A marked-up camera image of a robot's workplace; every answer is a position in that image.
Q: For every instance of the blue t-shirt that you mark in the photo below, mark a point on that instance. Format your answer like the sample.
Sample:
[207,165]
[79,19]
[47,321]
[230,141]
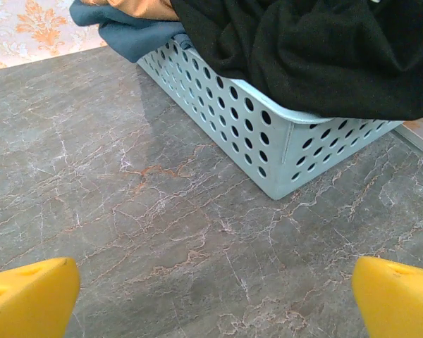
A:
[134,35]

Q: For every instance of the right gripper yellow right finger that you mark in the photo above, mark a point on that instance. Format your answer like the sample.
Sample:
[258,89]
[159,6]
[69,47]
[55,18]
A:
[398,303]

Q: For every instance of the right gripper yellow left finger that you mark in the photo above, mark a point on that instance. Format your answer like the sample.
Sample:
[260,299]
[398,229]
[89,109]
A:
[28,299]

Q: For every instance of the black floral print t-shirt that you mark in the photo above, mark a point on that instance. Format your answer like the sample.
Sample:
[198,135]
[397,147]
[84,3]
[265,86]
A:
[320,53]

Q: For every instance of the light blue perforated plastic basket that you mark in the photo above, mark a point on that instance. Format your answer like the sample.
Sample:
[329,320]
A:
[278,165]

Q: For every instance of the tan t-shirt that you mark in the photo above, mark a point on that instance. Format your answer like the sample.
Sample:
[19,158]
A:
[144,8]

